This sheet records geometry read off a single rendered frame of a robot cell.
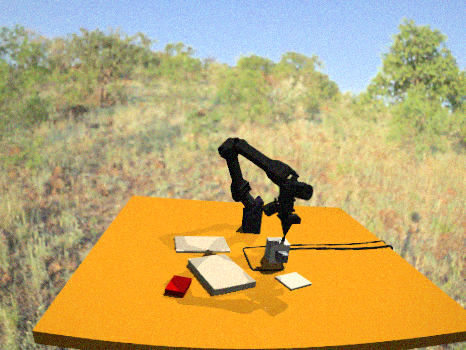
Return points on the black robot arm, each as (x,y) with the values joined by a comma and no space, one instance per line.
(276,170)

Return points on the red rectangular block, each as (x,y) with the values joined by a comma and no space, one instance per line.
(178,286)

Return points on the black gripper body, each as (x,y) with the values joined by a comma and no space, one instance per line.
(288,207)

